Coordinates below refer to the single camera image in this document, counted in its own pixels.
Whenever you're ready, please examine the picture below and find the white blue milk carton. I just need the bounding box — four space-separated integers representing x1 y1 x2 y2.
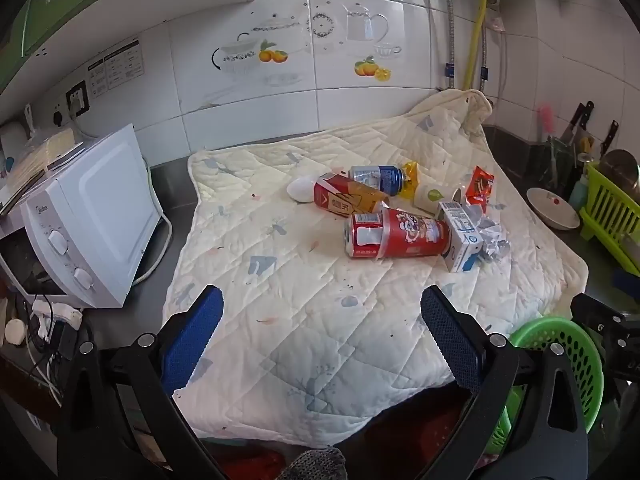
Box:
437 202 484 273

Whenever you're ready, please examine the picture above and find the green plastic waste basket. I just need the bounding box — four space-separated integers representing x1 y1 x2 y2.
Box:
482 314 606 456

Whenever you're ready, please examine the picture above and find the red plastic snack cup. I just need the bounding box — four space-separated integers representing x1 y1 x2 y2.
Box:
378 208 450 258

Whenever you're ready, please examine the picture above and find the red cola can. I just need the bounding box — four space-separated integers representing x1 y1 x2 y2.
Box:
344 214 384 259

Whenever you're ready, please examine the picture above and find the white paper cup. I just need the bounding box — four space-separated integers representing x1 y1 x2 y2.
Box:
413 183 462 216

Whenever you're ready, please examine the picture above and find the orange snack wrapper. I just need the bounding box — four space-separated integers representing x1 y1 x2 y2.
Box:
464 166 495 212

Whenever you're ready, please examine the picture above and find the yellow plastic wrapper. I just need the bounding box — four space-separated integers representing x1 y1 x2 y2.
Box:
398 162 419 200

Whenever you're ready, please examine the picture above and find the blue silver drink can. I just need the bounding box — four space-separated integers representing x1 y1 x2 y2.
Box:
348 165 405 196

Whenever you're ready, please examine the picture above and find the white plastic lid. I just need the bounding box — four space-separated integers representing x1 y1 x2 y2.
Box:
286 176 317 204

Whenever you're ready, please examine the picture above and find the red gold drink bottle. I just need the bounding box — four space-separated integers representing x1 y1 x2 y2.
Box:
314 172 390 217

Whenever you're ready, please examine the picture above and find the white power strip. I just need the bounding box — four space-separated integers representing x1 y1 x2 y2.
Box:
32 299 82 332

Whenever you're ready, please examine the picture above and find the white microwave oven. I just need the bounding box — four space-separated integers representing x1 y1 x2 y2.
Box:
18 125 160 309

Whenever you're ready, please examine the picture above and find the cream quilted mat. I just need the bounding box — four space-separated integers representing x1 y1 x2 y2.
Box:
163 90 589 448

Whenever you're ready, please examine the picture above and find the white ceramic bowl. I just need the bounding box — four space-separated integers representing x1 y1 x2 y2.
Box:
526 188 580 231

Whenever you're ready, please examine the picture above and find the lime green dish rack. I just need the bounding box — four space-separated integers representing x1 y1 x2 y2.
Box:
579 162 639 275

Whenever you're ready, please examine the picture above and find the steel pot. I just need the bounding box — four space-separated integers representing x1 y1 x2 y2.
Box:
599 150 639 196

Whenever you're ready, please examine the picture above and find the pink bottle brush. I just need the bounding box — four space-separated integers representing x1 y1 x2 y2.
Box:
537 104 555 136

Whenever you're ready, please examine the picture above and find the black handled knife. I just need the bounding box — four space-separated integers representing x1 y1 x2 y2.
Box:
560 101 594 145

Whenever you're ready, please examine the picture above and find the wall socket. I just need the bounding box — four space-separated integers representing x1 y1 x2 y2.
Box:
65 80 90 119

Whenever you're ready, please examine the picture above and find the yellow gas hose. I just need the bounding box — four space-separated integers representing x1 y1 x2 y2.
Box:
462 0 490 92

